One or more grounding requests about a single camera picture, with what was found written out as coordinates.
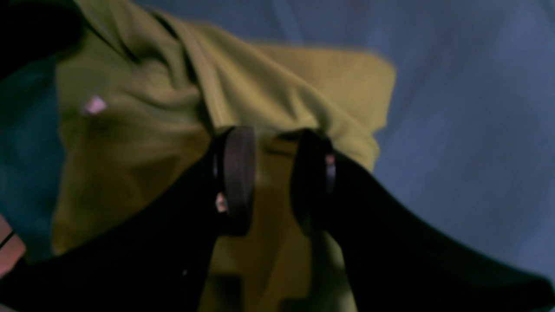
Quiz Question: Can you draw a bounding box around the olive green t-shirt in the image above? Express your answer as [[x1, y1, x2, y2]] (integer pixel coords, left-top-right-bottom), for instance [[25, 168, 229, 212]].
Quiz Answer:
[[52, 0, 396, 312]]

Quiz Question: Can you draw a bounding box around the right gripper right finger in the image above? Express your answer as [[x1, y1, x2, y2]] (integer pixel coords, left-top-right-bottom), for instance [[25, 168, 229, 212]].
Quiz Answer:
[[290, 130, 554, 312]]

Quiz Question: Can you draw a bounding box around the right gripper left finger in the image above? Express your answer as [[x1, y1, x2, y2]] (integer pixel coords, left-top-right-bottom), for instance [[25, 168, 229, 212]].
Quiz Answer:
[[1, 127, 256, 312]]

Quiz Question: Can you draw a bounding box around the blue table cloth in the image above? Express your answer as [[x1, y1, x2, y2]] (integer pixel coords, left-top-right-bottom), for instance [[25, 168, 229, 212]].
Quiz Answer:
[[1, 0, 554, 281]]

